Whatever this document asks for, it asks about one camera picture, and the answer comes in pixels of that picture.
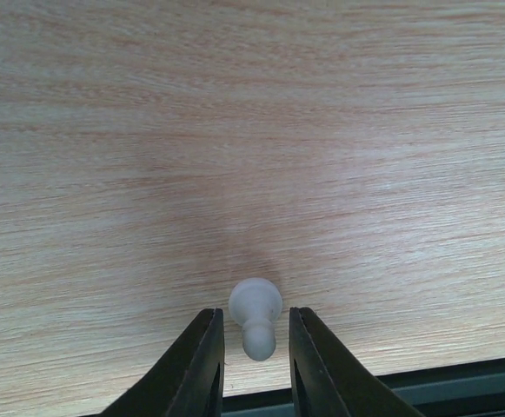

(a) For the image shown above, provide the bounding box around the white pawn piece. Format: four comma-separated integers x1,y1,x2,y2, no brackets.
228,278,283,361

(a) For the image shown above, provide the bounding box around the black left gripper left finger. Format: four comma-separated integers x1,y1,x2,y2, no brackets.
100,308,225,417

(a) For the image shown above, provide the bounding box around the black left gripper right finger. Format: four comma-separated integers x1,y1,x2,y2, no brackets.
289,308,421,417

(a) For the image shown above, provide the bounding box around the black front frame rail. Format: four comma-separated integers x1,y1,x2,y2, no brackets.
220,358,505,416

